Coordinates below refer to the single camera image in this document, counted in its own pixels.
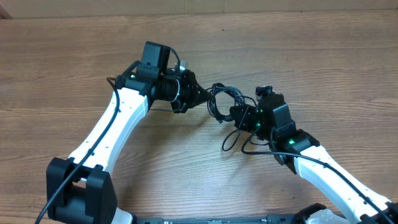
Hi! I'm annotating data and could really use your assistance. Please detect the black usb cable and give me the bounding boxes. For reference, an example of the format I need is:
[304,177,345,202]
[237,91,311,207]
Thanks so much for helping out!
[221,118,249,152]
[206,82,259,124]

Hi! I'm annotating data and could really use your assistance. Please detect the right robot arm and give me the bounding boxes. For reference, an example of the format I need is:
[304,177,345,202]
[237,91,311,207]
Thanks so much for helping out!
[229,93,397,223]

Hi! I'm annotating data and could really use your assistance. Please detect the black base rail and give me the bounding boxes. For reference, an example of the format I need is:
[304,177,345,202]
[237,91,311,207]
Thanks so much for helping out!
[133,202,349,224]

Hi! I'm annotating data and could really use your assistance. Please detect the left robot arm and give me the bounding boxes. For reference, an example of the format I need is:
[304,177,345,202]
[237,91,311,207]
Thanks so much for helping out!
[36,41,211,223]

